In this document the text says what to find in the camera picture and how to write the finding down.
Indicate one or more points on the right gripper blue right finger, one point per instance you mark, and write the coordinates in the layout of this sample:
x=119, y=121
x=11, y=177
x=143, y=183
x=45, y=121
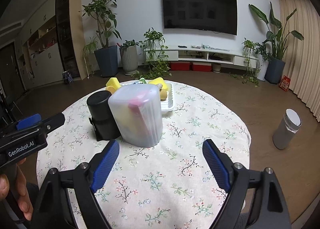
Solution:
x=220, y=165

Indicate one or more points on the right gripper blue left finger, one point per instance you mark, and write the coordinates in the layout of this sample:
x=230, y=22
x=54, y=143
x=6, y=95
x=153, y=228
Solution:
x=101, y=165

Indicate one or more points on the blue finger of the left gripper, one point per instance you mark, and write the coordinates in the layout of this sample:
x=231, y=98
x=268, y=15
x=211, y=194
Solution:
x=28, y=122

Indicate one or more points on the large yellow sponge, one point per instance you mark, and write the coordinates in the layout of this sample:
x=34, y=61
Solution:
x=114, y=83

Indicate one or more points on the small round yellow sponge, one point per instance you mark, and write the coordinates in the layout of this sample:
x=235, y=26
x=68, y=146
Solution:
x=163, y=94

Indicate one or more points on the green microfiber cloth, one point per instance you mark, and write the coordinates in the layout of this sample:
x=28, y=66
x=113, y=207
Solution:
x=142, y=81

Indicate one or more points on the yellow cartoon tissue pack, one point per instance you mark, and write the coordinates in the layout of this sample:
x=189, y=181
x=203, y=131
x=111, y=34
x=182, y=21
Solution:
x=111, y=89

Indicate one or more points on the blue Vinda tissue pack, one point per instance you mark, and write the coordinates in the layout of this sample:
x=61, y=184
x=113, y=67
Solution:
x=137, y=82

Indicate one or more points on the black cylindrical container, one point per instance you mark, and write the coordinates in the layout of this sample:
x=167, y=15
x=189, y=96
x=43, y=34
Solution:
x=101, y=119

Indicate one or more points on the small blue box on floor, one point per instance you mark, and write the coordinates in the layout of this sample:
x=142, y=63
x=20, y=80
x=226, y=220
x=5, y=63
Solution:
x=67, y=77

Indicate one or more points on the translucent plastic storage container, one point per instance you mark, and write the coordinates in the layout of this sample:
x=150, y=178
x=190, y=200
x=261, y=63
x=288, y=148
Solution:
x=141, y=133

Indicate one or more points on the grey cylindrical trash can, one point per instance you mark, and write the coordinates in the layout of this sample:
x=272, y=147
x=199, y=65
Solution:
x=288, y=127

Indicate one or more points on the white plastic tray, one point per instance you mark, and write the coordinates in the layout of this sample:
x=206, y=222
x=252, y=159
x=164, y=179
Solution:
x=167, y=104

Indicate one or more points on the small white pot under console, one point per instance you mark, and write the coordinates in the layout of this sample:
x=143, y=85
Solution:
x=216, y=67

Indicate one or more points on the red storage box right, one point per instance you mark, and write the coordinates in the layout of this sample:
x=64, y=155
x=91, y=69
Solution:
x=201, y=67

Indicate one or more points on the red storage box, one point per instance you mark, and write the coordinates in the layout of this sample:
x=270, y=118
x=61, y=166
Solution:
x=201, y=67
x=180, y=66

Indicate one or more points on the red paper bag on floor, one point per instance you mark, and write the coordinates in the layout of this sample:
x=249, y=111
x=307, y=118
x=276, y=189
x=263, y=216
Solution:
x=284, y=83

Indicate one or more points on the red storage box left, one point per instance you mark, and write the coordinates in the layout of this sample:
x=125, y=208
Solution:
x=180, y=66

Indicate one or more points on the white TV console shelf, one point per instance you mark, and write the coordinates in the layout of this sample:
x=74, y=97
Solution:
x=227, y=58

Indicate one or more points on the large leaf plant blue pot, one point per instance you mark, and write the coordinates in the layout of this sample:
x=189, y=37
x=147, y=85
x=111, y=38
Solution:
x=277, y=36

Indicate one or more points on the trailing green vine plant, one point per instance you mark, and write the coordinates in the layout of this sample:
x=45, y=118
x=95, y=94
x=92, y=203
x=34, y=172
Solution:
x=156, y=63

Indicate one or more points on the trailing plant by console right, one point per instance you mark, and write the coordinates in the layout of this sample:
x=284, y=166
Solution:
x=251, y=51

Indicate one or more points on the plant in white ribbed pot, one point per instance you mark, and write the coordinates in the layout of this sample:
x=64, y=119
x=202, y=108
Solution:
x=129, y=56

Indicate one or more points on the beige window curtain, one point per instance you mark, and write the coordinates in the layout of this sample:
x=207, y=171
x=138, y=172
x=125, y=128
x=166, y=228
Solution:
x=302, y=57

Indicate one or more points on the tall plant in blue pot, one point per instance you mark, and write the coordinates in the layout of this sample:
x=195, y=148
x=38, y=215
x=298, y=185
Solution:
x=99, y=45

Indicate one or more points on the white wall cabinet unit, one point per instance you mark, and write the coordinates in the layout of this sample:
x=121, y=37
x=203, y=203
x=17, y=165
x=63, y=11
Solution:
x=37, y=50

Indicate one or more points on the wall mounted black television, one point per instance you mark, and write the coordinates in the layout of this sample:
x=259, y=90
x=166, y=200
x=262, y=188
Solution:
x=210, y=15

